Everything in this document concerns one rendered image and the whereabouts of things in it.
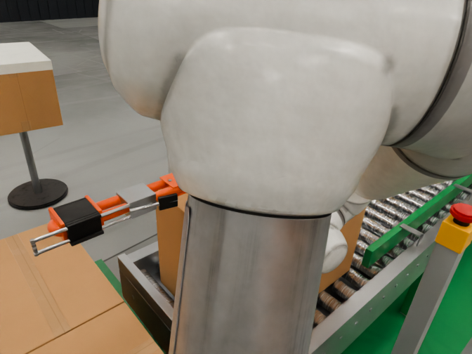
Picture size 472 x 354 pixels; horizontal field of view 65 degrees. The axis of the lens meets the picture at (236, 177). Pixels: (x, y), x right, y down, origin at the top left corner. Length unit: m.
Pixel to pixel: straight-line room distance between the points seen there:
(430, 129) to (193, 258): 0.16
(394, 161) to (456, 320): 2.04
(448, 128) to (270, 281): 0.14
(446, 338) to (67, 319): 1.75
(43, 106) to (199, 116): 2.36
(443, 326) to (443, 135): 2.08
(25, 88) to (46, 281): 1.31
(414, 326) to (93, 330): 0.99
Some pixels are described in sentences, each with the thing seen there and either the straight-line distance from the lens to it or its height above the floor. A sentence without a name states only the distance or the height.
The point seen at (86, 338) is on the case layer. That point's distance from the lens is 1.32.
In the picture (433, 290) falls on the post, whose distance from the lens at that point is 1.24.
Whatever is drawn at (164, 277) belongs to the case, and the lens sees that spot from 1.37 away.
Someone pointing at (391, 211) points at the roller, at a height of 0.54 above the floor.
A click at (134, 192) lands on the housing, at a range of 0.88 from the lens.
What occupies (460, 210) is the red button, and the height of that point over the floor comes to 1.04.
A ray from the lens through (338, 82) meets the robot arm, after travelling 0.20.
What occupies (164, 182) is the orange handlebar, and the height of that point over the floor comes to 1.08.
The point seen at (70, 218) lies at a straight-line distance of 0.82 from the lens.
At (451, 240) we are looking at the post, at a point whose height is 0.96.
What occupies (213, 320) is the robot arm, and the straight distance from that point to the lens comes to 0.24.
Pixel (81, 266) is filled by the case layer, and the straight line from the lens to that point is 1.55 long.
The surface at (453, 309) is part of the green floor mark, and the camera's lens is 2.43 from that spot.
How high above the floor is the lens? 1.56
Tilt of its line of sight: 30 degrees down
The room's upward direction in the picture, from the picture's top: 3 degrees clockwise
